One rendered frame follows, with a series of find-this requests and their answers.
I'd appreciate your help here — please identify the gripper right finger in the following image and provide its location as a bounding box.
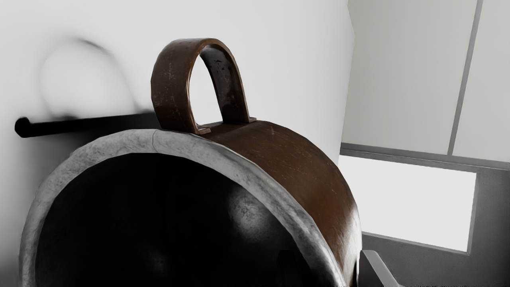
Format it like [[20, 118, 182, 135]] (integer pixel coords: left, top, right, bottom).
[[359, 250, 404, 287]]

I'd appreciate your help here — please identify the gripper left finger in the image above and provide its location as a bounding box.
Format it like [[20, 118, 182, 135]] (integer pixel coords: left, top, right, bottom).
[[277, 250, 300, 287]]

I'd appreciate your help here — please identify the brown mug with grey rim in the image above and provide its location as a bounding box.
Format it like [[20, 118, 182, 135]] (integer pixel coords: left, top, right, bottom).
[[18, 38, 363, 287]]

